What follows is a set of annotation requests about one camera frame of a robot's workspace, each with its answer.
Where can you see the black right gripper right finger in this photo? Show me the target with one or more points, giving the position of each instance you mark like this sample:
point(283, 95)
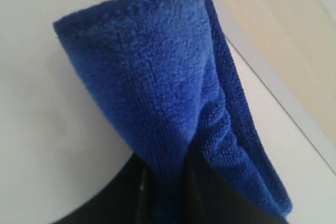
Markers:
point(207, 198)

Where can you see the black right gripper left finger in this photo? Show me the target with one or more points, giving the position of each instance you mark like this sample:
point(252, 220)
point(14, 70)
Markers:
point(127, 198)

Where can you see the blue cloth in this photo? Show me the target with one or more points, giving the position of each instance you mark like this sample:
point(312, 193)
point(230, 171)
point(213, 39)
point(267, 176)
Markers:
point(162, 73)

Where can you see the aluminium framed whiteboard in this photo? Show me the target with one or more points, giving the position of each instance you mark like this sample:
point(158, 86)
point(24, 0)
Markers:
point(58, 150)

